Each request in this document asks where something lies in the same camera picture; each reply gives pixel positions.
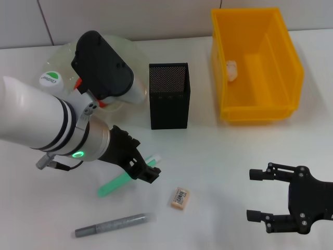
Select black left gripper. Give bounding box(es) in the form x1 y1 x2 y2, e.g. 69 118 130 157
100 124 161 184

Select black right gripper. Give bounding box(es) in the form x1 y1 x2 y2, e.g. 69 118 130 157
246 162 333 234

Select mint green white pen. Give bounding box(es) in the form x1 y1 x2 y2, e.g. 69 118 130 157
97 154 162 198

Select red-orange fruit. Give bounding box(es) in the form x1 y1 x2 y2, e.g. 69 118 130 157
74 77 111 109

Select white paper ball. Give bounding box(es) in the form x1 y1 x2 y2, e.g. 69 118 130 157
225 60 239 82

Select clear water bottle green label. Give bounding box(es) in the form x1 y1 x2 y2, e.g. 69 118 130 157
39 70 66 96

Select beige eraser with barcode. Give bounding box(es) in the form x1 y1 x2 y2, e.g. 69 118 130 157
170 186 190 209

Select black mesh pen holder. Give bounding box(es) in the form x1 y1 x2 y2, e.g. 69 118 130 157
148 62 191 130

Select green glass fruit plate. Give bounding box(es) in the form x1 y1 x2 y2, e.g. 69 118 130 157
43 34 148 115

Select silver glitter marker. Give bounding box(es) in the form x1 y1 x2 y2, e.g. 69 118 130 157
74 212 157 238

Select yellow plastic bin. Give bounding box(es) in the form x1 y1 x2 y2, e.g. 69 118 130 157
210 7 305 122

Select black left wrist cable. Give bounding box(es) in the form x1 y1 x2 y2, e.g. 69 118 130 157
50 160 84 172

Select silver left wrist cable socket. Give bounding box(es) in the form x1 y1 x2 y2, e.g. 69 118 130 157
35 153 57 170

